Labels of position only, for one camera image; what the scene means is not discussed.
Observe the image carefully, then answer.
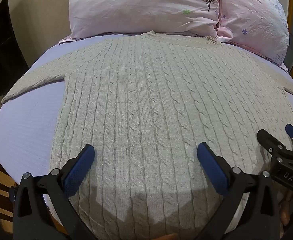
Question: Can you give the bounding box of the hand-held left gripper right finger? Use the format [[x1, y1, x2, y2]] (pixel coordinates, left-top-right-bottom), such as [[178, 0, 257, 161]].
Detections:
[[197, 142, 280, 240]]

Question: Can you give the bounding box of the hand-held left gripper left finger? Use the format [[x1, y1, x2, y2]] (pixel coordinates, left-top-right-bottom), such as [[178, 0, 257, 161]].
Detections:
[[10, 144, 96, 240]]

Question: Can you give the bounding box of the beige cable knit sweater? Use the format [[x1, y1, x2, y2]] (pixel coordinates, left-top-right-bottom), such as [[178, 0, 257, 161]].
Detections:
[[1, 30, 293, 240]]

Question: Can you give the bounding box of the person's right hand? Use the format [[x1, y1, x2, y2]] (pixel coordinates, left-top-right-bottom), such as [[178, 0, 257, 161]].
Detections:
[[279, 189, 293, 227]]

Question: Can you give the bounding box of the lavender bed sheet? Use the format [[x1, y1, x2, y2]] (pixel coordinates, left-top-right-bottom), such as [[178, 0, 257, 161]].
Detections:
[[0, 32, 293, 207]]

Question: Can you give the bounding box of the pink floral pillow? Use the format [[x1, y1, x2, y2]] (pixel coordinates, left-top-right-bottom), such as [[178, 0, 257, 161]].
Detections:
[[68, 0, 222, 40], [216, 0, 291, 64]]

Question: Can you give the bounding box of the wooden headboard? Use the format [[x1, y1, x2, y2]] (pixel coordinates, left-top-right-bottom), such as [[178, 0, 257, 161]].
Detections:
[[255, 0, 293, 32]]

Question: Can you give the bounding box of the black cabinet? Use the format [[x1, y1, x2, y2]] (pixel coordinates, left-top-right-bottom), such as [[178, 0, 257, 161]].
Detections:
[[0, 0, 30, 97]]

